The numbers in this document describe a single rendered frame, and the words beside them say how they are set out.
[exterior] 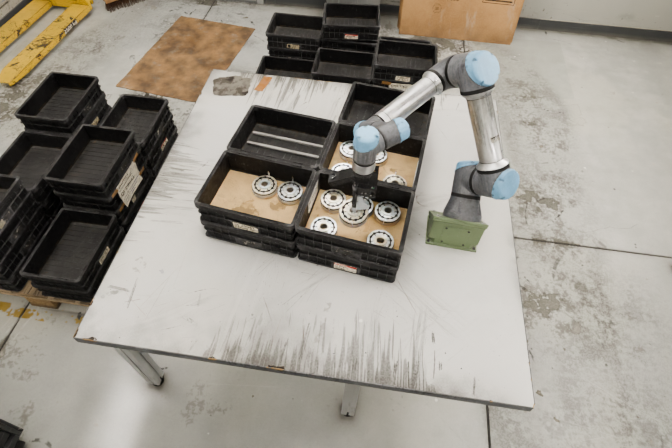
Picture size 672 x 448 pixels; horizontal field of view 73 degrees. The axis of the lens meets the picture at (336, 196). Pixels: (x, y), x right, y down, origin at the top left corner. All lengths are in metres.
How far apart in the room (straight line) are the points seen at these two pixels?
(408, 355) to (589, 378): 1.24
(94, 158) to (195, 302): 1.22
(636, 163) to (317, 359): 2.82
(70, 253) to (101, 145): 0.60
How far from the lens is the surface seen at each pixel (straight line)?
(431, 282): 1.84
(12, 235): 2.71
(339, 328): 1.71
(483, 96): 1.64
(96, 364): 2.65
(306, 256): 1.81
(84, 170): 2.72
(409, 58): 3.25
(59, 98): 3.25
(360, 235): 1.76
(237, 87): 2.61
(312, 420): 2.34
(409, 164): 2.02
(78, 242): 2.71
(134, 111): 3.14
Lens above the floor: 2.28
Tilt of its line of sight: 51 degrees down
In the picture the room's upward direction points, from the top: 2 degrees clockwise
